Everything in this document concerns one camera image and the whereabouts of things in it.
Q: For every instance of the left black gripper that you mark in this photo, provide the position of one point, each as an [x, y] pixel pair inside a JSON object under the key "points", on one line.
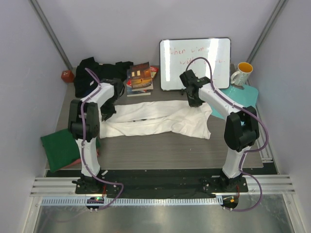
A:
{"points": [[107, 114]]}

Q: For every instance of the folded pink t-shirt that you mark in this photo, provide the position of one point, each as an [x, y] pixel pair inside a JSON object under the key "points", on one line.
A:
{"points": [[78, 161]]}

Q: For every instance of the white mug yellow inside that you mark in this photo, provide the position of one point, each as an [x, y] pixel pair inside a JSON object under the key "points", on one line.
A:
{"points": [[242, 73]]}

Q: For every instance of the brown Edward Tulane book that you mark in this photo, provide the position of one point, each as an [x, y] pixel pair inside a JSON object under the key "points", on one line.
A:
{"points": [[140, 76]]}

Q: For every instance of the folded green t-shirt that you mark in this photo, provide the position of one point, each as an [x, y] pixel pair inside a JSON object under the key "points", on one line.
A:
{"points": [[61, 149]]}

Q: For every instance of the white t-shirt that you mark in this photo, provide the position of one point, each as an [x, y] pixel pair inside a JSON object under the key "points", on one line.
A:
{"points": [[148, 118]]}

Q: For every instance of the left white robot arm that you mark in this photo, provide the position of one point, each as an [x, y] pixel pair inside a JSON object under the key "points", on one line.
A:
{"points": [[85, 117]]}

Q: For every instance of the left aluminium frame post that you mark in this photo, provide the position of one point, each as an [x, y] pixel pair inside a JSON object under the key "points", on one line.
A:
{"points": [[50, 32]]}

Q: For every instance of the slotted cable duct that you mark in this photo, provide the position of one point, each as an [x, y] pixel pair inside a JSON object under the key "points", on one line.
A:
{"points": [[97, 201]]}

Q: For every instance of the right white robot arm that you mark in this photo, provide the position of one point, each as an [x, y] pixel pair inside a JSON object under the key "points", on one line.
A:
{"points": [[241, 129]]}

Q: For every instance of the red cube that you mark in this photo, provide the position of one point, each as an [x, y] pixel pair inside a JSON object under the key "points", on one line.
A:
{"points": [[67, 76]]}

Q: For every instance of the teal cutting board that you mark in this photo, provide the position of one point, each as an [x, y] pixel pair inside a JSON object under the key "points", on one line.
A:
{"points": [[247, 96]]}

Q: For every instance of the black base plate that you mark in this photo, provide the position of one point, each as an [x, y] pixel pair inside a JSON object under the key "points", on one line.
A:
{"points": [[156, 183]]}

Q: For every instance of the black t-shirt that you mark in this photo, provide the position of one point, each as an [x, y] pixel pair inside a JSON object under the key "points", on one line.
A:
{"points": [[83, 82]]}

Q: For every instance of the red Treehouse book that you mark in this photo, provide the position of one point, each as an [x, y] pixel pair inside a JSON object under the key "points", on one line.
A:
{"points": [[154, 71]]}

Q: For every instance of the aluminium frame post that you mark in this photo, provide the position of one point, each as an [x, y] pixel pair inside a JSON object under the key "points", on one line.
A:
{"points": [[50, 32], [278, 9]]}

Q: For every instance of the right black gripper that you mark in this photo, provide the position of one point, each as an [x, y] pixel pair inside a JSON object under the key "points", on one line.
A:
{"points": [[194, 104]]}

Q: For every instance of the right aluminium frame post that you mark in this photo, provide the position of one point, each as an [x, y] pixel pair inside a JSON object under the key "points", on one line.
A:
{"points": [[278, 9]]}

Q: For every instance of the white whiteboard with writing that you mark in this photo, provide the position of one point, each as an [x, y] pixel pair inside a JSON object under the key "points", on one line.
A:
{"points": [[202, 56]]}

